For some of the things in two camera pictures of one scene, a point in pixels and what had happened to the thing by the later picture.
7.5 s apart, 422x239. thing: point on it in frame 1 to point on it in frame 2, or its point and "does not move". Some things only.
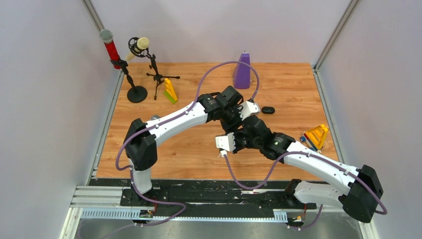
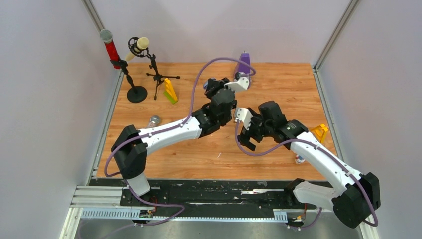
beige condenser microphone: x=139 y=47 does not move
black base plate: x=208 y=194 does not move
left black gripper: x=228 y=128 to x=213 y=85
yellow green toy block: x=169 y=91 does not move
